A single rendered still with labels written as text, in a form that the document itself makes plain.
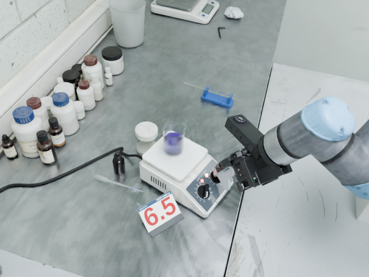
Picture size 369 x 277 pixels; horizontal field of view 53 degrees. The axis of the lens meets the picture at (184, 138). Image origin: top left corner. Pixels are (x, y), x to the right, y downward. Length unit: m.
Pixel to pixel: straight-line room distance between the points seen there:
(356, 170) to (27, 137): 0.74
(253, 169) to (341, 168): 0.18
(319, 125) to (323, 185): 0.42
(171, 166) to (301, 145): 0.33
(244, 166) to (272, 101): 0.50
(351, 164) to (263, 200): 0.33
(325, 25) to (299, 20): 0.14
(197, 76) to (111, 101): 0.31
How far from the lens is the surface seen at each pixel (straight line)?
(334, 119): 0.62
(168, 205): 0.87
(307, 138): 0.64
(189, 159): 0.87
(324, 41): 2.27
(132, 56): 1.36
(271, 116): 1.16
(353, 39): 2.27
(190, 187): 0.85
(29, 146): 1.01
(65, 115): 1.03
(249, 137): 0.75
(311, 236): 0.92
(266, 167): 0.74
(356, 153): 0.66
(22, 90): 1.10
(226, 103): 1.16
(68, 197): 0.94
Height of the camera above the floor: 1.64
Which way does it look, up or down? 45 degrees down
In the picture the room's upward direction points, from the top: 4 degrees clockwise
